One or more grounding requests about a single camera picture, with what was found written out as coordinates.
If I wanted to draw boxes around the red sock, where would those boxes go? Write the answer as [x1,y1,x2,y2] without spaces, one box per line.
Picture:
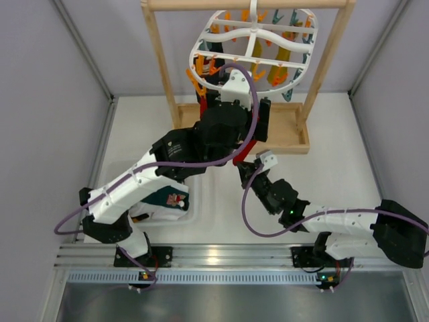
[233,140,257,166]
[197,95,208,118]

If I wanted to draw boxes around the white clip hanger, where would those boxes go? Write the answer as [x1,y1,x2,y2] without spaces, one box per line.
[186,1,318,102]

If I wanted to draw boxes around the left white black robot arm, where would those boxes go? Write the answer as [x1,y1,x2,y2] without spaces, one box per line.
[80,98,271,260]

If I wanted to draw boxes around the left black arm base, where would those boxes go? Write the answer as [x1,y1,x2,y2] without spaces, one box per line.
[113,246,173,268]

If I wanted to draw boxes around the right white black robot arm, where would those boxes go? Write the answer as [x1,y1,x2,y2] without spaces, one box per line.
[237,161,428,269]

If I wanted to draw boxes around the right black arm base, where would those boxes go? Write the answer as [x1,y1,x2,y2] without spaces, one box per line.
[290,246,351,268]

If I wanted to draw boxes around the wooden hanger stand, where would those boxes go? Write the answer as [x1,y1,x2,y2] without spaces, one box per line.
[141,1,355,154]

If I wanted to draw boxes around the dark navy sock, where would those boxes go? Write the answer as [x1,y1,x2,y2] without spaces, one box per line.
[202,42,225,85]

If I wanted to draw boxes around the mustard yellow sock right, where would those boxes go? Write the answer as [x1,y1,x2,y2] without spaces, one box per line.
[267,47,291,87]

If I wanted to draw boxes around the mustard yellow sock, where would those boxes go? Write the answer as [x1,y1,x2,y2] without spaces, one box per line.
[251,38,263,62]
[267,47,291,87]

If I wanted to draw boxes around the translucent plastic bin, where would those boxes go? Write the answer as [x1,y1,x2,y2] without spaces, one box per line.
[100,157,204,229]

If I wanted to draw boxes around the mustard yellow sock left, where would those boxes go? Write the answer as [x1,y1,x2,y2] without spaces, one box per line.
[251,38,263,62]

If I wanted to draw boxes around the green christmas sock in bin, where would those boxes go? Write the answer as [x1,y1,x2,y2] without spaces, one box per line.
[141,186,190,211]

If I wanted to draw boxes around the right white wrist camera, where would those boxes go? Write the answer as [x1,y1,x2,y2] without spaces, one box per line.
[256,150,278,170]

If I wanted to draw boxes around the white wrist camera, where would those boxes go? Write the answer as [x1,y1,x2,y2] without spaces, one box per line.
[256,150,278,170]
[220,69,252,111]

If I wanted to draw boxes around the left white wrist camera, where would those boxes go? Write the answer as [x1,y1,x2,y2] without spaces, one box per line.
[220,69,252,111]

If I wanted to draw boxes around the perforated cable duct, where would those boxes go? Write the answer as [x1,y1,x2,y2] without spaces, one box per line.
[67,270,336,285]

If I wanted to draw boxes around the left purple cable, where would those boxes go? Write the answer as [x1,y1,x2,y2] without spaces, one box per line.
[53,63,259,235]

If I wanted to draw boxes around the aluminium rail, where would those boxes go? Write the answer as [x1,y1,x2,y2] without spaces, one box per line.
[53,244,416,269]

